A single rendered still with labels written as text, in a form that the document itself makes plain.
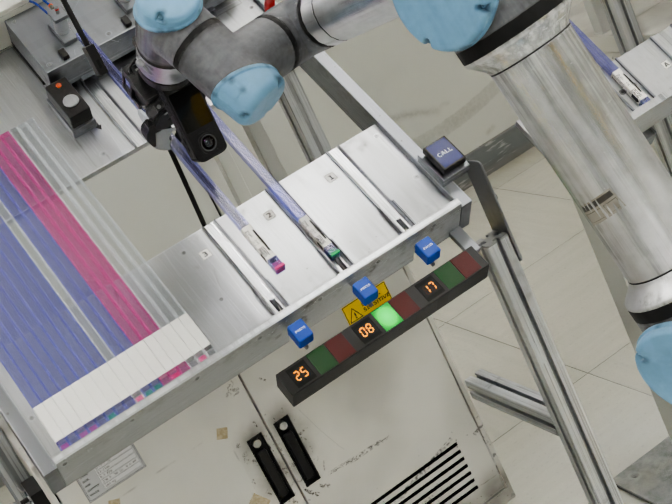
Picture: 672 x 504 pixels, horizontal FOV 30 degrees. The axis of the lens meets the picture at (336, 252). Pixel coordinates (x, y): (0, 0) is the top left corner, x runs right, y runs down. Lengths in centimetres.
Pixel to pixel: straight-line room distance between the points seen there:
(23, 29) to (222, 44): 63
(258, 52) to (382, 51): 251
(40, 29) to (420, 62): 217
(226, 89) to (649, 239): 51
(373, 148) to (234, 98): 49
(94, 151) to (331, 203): 37
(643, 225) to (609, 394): 152
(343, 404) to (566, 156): 106
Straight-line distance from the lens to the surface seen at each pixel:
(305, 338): 168
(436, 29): 113
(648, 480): 235
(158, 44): 146
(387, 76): 395
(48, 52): 197
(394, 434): 219
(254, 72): 141
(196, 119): 159
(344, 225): 179
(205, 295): 174
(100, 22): 199
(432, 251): 175
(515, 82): 114
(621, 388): 266
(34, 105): 198
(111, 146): 191
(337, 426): 213
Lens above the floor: 132
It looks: 19 degrees down
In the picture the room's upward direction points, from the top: 26 degrees counter-clockwise
